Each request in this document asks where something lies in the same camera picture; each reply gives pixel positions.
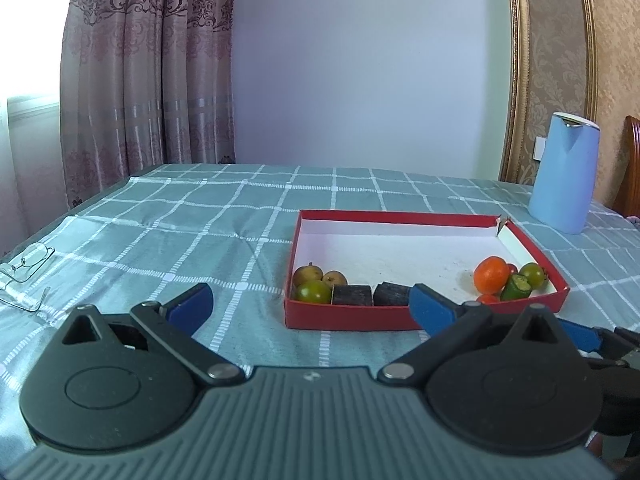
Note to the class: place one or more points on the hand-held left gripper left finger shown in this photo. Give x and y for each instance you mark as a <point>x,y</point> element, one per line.
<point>190,306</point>

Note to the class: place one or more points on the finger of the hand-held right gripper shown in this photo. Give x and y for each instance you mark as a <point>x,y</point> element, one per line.
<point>580,335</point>

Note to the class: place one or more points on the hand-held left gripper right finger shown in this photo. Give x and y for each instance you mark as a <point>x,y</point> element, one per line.
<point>430,310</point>

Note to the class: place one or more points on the black block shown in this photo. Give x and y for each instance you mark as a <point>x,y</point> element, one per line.
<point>391,294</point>
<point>352,295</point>

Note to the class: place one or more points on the red cherry tomato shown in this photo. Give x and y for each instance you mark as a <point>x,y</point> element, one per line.
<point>512,268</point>
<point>487,299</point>

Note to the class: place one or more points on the orange mandarin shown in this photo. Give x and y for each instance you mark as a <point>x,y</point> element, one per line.
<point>491,275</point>

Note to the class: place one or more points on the red cardboard box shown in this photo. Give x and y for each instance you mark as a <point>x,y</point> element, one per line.
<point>350,318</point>

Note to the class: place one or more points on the brown longan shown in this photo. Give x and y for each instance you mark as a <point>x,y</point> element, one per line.
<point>307,274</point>
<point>335,278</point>

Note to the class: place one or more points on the green tomato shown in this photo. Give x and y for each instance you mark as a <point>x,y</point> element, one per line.
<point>533,274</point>
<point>312,292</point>

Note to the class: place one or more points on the green cucumber piece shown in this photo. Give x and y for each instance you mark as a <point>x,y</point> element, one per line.
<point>515,288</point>

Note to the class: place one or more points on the blue kettle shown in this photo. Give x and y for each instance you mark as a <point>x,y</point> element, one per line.
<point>562,180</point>

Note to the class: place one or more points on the wooden chair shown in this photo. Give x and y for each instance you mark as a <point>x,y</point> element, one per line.
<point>631,170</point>

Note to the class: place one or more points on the pink patterned curtain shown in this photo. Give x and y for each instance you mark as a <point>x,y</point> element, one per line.
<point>145,85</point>

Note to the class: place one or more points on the white wall socket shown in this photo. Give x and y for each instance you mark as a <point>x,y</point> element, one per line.
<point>540,148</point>

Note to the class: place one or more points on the gold wall moulding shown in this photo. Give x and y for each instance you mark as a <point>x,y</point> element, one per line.
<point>517,85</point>

